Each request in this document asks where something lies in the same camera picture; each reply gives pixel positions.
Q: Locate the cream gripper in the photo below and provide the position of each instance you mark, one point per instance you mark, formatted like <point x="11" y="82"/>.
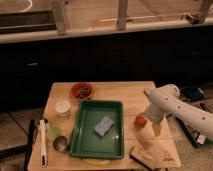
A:
<point x="157" y="128"/>

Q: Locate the orange apple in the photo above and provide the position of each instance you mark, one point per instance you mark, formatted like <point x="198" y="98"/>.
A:
<point x="140" y="121"/>

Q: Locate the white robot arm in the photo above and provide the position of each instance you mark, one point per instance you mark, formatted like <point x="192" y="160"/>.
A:
<point x="165" y="99"/>

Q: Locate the white paper cup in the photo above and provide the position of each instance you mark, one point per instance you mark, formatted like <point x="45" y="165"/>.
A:
<point x="62" y="108"/>

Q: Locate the small metal cup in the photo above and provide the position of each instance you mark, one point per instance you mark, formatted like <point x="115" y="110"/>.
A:
<point x="60" y="144"/>

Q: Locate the light green cup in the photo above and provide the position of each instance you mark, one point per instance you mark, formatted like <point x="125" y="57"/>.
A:
<point x="53" y="133"/>

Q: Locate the wooden block with dark edge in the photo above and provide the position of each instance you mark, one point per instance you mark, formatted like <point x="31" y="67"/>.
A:
<point x="141" y="156"/>

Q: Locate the green bin with items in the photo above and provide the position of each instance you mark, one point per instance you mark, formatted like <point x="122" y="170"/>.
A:
<point x="193" y="135"/>

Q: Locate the blue sponge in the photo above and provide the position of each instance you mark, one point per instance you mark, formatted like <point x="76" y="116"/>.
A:
<point x="104" y="126"/>

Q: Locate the yellow banana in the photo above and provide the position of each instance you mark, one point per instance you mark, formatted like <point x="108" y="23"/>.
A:
<point x="96" y="162"/>

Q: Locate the green plastic tray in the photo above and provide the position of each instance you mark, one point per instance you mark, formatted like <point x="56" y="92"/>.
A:
<point x="86" y="143"/>

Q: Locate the orange bowl with food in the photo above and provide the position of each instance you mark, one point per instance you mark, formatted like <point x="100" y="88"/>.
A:
<point x="81" y="91"/>

